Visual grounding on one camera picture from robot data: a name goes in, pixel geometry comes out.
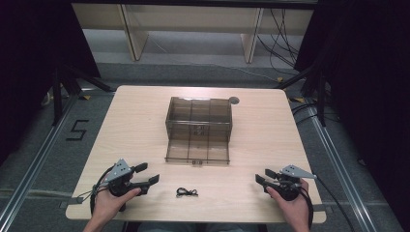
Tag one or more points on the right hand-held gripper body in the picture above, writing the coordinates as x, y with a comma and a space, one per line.
288, 188

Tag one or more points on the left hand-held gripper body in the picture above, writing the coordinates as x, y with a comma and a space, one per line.
117, 172

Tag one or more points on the person's right hand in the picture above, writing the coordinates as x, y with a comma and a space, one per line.
298, 209

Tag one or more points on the person's left hand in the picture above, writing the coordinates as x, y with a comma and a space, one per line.
108, 206

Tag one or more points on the translucent brown drawer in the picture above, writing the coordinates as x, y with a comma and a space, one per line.
197, 149

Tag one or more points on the yellow black floor tape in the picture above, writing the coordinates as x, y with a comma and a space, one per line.
279, 79
298, 100

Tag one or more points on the translucent brown compartment box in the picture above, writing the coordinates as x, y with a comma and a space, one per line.
199, 112

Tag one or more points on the grey round table grommet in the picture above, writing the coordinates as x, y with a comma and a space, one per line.
234, 100

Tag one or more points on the black metal stand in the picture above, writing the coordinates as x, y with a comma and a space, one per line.
320, 96
58, 96

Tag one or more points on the black curtain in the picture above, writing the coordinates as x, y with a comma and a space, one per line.
35, 64
370, 80

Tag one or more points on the aluminium floor rail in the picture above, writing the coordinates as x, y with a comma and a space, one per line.
341, 170
38, 154

